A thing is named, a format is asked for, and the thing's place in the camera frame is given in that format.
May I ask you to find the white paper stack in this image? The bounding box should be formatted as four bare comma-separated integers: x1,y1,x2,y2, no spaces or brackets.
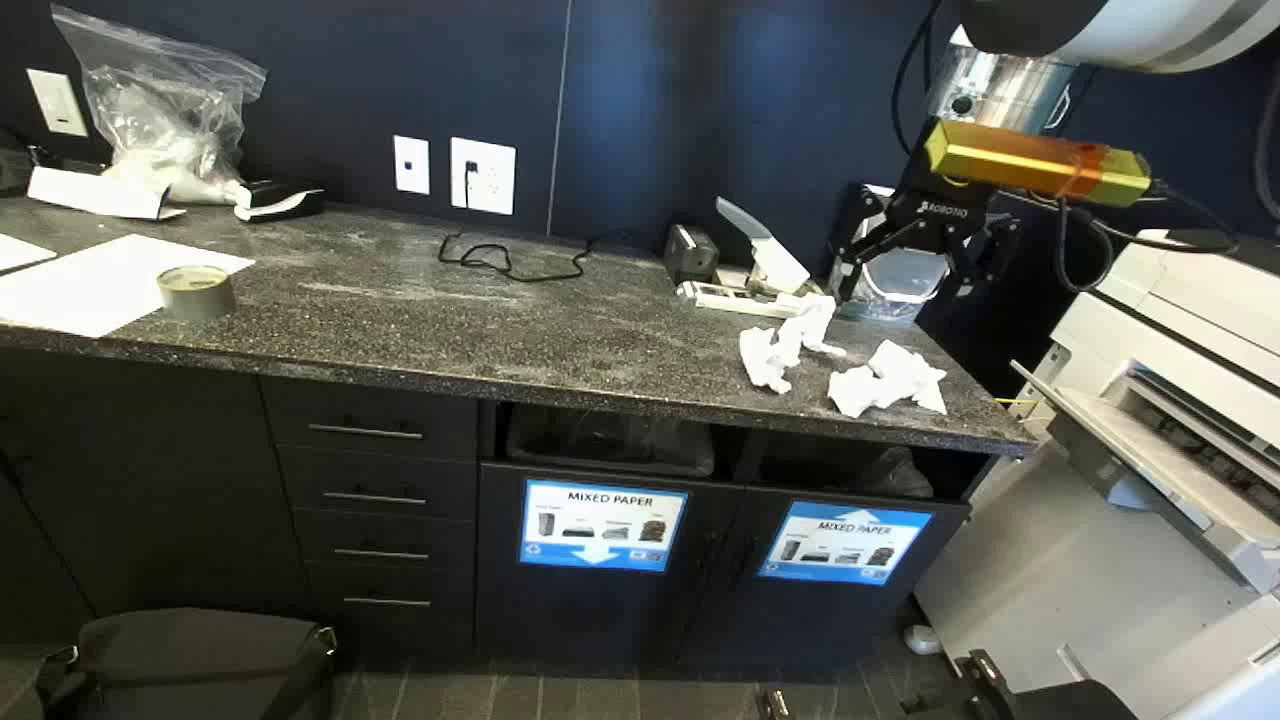
23,158,194,224

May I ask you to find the dark bin door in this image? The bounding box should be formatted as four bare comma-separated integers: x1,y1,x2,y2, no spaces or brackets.
697,475,975,672
472,459,723,672

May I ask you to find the large creased white paper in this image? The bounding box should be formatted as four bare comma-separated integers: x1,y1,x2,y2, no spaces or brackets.
863,336,953,419

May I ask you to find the gold wrist camera bar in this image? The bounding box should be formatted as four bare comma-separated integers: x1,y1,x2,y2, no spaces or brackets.
926,116,1157,213

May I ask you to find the large flat white sheet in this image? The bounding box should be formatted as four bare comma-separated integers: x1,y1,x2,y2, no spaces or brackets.
0,231,258,342

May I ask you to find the clear plastic zip bag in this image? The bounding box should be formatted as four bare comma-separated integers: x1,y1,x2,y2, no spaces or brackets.
50,0,272,213

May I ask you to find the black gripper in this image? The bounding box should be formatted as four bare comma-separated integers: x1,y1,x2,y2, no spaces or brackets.
836,175,1037,297

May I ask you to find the black and white flat object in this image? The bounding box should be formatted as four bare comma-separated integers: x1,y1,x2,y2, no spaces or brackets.
234,178,329,224

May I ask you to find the large white wall plate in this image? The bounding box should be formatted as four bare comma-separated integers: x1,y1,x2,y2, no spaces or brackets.
449,131,519,219

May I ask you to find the blue sign, arrow under text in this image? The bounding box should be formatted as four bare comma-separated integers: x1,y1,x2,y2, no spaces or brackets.
518,475,692,580

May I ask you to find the large white printer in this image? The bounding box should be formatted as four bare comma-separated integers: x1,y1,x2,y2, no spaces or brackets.
914,231,1280,720

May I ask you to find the white light switch plate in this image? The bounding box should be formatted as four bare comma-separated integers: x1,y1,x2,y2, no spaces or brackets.
23,62,91,141

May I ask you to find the small flat white sheet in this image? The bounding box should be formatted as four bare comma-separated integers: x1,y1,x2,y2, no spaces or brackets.
0,231,60,279

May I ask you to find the blue sign, arrow over text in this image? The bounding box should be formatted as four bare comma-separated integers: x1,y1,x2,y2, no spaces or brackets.
757,495,935,593

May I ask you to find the metal drawer handle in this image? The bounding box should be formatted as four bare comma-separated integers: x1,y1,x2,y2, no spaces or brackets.
342,593,436,614
329,544,436,567
320,488,433,512
304,419,433,442

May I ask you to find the thin black cable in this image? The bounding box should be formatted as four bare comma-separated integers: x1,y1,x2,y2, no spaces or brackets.
436,228,602,289

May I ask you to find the grey tape roll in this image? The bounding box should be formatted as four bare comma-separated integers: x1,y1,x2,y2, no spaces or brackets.
158,259,239,320

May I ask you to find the small white wall plate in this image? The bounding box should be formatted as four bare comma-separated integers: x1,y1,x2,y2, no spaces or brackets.
388,131,436,199

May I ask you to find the small dark grey device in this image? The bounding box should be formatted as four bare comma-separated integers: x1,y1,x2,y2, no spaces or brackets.
659,214,723,289

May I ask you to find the dark cabinet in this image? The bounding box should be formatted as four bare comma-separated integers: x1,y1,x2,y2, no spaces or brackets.
0,336,997,672

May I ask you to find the white scribbled paper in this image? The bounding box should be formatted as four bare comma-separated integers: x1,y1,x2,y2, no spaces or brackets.
735,320,799,401

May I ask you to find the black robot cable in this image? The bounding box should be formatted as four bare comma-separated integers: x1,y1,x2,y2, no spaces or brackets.
889,0,1280,254

